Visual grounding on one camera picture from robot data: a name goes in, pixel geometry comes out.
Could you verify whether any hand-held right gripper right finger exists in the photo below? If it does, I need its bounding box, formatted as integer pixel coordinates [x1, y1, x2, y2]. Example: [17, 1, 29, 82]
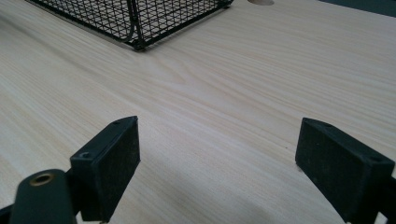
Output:
[294, 117, 396, 224]

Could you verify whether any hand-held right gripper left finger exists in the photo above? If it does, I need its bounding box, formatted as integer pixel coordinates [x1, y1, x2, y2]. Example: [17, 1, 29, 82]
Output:
[69, 115, 141, 223]

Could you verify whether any black wire mesh basket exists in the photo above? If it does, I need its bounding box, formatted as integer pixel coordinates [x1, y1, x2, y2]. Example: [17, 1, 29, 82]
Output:
[25, 0, 234, 51]

